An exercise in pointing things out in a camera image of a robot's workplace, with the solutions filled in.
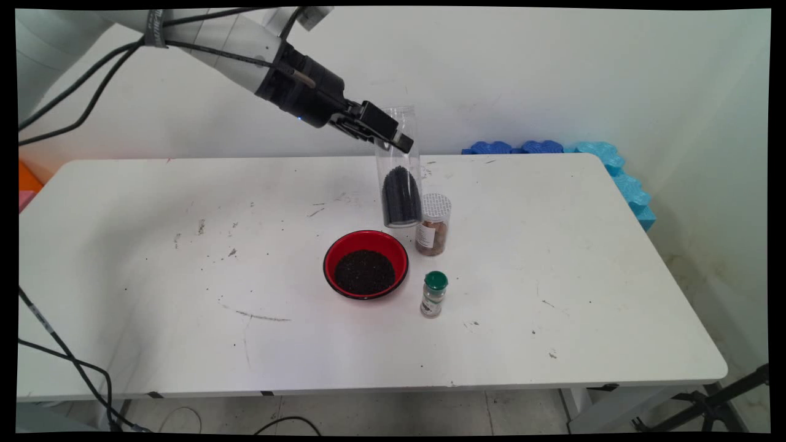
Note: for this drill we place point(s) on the black seeds pile in bowl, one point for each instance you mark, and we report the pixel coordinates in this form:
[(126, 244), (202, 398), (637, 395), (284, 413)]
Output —
[(365, 273)]

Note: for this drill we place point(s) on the pink block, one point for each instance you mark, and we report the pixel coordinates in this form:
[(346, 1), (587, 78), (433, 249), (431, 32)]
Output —
[(26, 201)]

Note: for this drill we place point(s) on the tall clear plastic jar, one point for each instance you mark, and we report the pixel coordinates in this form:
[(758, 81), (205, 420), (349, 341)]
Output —
[(384, 161)]

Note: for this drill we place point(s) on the small spice jar green cap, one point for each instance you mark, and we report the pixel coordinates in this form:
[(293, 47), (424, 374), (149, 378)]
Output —
[(435, 294)]

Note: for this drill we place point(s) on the brown-filled jar with white lid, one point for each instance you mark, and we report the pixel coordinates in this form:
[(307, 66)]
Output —
[(433, 230)]

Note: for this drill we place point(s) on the black tripod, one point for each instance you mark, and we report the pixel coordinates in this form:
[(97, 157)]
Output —
[(712, 405)]

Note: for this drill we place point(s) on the red bowl with black rim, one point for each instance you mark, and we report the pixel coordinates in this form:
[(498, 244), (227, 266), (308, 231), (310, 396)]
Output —
[(347, 247)]

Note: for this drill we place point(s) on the orange block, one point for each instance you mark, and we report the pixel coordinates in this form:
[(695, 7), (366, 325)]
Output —
[(27, 179)]

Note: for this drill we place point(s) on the light blue foam piece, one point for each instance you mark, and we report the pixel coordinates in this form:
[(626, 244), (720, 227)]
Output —
[(635, 199), (599, 153)]

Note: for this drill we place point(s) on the dark blue foam piece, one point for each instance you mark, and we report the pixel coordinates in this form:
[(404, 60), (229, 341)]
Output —
[(541, 147), (488, 148)]

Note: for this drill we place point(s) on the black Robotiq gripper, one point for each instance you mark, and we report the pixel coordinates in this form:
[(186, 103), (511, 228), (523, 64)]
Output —
[(307, 92)]

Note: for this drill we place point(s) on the white table leg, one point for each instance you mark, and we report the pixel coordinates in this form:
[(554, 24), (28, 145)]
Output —
[(608, 408)]

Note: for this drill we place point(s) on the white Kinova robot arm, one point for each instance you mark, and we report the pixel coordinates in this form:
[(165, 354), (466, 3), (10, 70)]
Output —
[(239, 55)]

